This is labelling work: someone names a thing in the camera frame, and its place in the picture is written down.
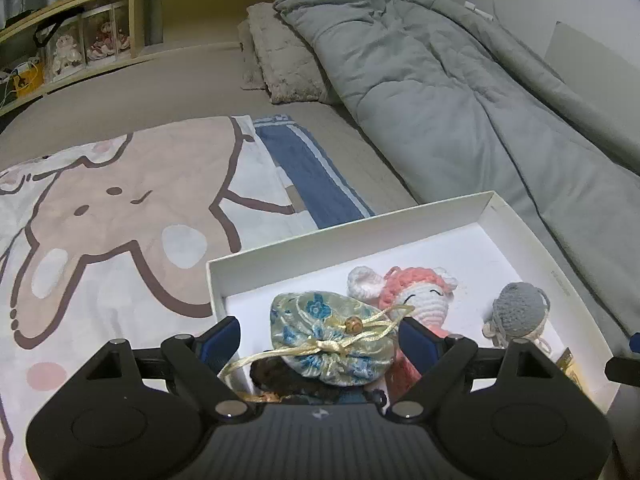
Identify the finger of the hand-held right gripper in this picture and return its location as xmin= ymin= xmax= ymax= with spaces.
xmin=604 ymin=330 xmax=640 ymax=388

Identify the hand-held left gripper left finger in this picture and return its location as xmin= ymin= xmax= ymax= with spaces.
xmin=82 ymin=316 xmax=256 ymax=420

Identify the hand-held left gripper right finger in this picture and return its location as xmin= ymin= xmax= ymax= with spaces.
xmin=390 ymin=318 xmax=563 ymax=420

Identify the pink crochet doll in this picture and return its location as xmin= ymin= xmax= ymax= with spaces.
xmin=347 ymin=266 xmax=458 ymax=396

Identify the small yellow box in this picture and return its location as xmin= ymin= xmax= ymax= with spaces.
xmin=552 ymin=347 xmax=588 ymax=391

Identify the dark crochet toy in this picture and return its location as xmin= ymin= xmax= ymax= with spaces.
xmin=247 ymin=357 xmax=388 ymax=413

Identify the floral drawstring pouch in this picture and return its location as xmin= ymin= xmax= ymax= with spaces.
xmin=220 ymin=291 xmax=416 ymax=387

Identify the white cardboard box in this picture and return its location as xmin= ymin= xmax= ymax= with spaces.
xmin=206 ymin=190 xmax=621 ymax=413

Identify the grey crochet ball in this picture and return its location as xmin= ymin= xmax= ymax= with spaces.
xmin=482 ymin=282 xmax=551 ymax=353

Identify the printed cartoon blanket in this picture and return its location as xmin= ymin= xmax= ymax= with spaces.
xmin=0 ymin=115 xmax=301 ymax=480

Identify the grey duvet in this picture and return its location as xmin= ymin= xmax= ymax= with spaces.
xmin=272 ymin=0 xmax=640 ymax=338

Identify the beige bed sheet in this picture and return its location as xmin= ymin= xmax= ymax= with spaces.
xmin=0 ymin=42 xmax=421 ymax=211

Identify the beige quilted pillow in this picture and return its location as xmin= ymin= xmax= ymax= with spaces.
xmin=247 ymin=2 xmax=341 ymax=106
xmin=237 ymin=20 xmax=271 ymax=92

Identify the yellow container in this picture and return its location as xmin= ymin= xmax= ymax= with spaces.
xmin=12 ymin=67 xmax=43 ymax=98

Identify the red doll display case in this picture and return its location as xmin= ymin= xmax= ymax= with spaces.
xmin=82 ymin=2 xmax=133 ymax=66

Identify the wooden headboard shelf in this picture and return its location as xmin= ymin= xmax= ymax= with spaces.
xmin=0 ymin=0 xmax=326 ymax=116

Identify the cream doll display case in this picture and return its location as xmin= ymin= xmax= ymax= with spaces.
xmin=35 ymin=17 xmax=86 ymax=83

